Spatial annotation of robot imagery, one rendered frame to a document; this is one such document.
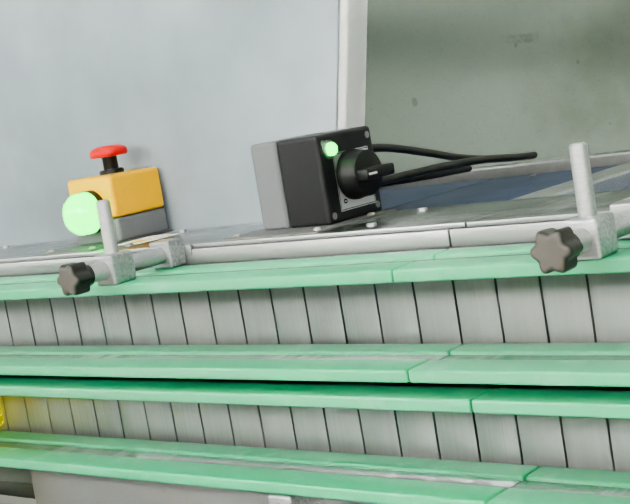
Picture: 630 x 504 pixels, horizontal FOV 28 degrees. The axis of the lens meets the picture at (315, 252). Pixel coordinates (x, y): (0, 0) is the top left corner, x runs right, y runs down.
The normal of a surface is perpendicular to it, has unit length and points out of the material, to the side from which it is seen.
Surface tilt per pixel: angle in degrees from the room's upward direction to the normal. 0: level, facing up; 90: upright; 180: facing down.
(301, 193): 0
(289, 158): 0
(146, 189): 90
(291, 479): 90
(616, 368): 90
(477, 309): 0
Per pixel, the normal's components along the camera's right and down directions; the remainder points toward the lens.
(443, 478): -0.16, -0.98
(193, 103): -0.62, 0.19
